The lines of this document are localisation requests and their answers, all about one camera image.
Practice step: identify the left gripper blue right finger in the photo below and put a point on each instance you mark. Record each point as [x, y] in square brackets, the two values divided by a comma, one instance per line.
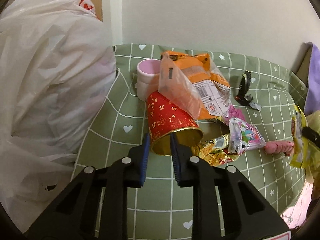
[175, 158]

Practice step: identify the pink floral bed sheet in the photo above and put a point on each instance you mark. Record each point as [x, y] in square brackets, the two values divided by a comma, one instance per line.
[296, 215]

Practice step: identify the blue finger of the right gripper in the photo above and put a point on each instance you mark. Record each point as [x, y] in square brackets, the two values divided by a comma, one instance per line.
[311, 135]

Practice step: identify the red yellow snack wrapper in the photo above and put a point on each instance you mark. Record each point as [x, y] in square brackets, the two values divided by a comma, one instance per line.
[215, 151]

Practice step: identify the green checkered tablecloth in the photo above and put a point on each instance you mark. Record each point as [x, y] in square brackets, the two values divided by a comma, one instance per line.
[161, 209]

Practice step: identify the white plastic bag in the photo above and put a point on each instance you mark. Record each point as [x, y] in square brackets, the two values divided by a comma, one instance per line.
[57, 66]

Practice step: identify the yellow-lined trash bin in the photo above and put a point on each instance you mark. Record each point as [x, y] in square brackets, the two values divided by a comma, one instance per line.
[313, 123]

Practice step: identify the purple pillow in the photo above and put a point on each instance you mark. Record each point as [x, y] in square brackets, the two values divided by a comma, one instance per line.
[313, 95]

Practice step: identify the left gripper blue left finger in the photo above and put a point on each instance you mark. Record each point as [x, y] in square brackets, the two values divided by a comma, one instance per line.
[144, 158]

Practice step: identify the pink white jar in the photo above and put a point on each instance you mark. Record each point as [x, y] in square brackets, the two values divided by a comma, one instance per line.
[147, 78]

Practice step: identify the orange snack bag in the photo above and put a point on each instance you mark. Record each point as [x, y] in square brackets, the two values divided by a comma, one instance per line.
[195, 84]

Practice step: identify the red gold paper cup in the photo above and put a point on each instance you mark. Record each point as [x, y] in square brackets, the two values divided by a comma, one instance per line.
[165, 118]

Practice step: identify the colourful pink snack bag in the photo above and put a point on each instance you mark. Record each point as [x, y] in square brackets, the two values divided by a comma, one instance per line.
[243, 136]

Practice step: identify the pink caterpillar toy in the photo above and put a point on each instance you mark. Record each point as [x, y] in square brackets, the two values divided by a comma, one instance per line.
[275, 147]

